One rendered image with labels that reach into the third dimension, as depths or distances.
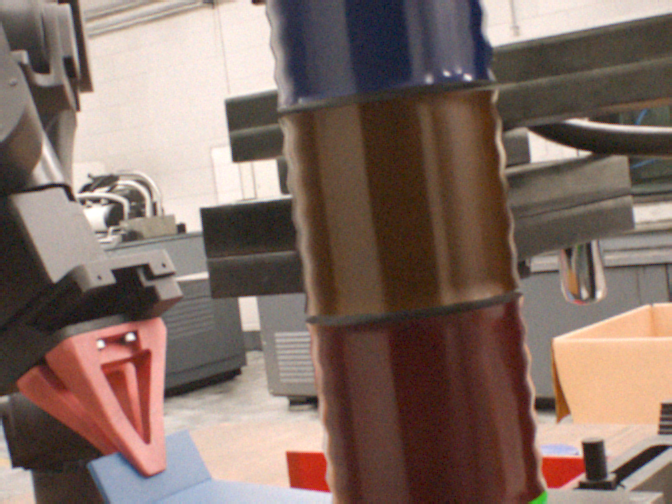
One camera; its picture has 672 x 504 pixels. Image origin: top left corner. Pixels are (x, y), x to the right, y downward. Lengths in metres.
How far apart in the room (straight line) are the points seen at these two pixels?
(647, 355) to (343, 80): 2.66
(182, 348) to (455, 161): 7.48
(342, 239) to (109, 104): 10.08
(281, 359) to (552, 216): 6.10
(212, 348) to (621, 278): 3.21
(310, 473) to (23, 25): 0.38
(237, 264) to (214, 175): 9.02
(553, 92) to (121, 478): 0.31
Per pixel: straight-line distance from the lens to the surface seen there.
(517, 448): 0.21
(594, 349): 2.90
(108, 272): 0.62
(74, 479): 0.88
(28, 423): 0.85
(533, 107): 0.44
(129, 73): 10.09
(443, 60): 0.20
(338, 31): 0.20
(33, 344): 0.64
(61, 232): 0.64
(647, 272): 5.39
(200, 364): 7.78
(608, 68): 0.43
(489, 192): 0.21
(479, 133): 0.21
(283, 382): 6.62
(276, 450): 1.21
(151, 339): 0.65
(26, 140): 0.61
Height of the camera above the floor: 1.14
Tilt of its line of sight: 3 degrees down
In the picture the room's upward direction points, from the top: 7 degrees counter-clockwise
